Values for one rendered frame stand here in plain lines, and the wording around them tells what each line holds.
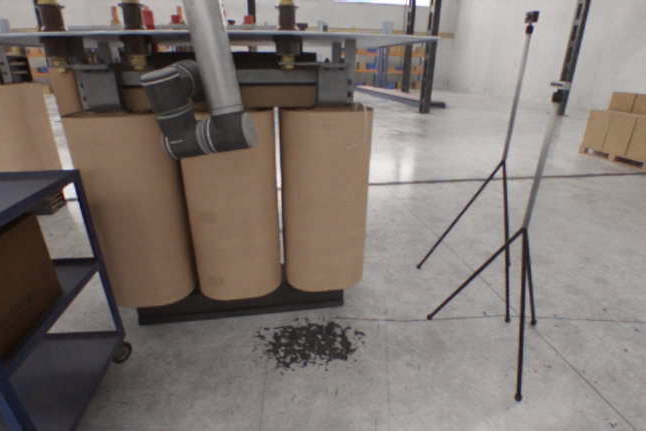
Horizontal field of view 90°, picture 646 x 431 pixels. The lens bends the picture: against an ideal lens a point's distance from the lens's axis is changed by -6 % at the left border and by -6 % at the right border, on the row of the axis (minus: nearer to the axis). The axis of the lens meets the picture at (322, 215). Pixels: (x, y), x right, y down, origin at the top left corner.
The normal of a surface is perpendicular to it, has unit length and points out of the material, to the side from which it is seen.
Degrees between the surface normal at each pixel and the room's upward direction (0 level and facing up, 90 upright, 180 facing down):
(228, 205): 90
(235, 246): 90
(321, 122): 90
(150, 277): 90
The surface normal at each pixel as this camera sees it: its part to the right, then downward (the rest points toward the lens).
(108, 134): 0.18, 0.40
